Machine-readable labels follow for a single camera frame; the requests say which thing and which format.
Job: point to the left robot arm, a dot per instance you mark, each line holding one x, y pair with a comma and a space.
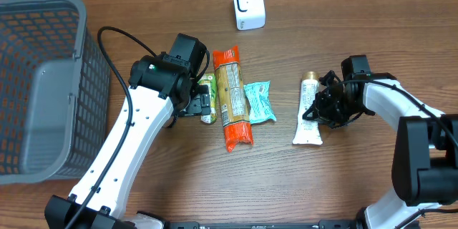
160, 89

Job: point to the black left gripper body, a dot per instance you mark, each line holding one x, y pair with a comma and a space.
200, 101

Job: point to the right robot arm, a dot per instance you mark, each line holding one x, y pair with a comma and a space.
424, 167

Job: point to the mint green wipes packet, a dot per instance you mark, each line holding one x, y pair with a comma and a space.
257, 94

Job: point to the grey plastic shopping basket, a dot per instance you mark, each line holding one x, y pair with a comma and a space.
54, 91

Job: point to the green tea snack packet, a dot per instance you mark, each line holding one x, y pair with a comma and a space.
209, 81

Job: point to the white tube with gold cap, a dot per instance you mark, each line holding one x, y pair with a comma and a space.
307, 131

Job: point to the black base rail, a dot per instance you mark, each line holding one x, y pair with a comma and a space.
293, 224

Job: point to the orange spaghetti packet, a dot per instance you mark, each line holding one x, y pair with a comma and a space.
231, 94

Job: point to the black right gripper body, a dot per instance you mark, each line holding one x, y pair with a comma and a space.
325, 104

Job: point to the white barcode scanner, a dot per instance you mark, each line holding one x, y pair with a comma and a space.
249, 14

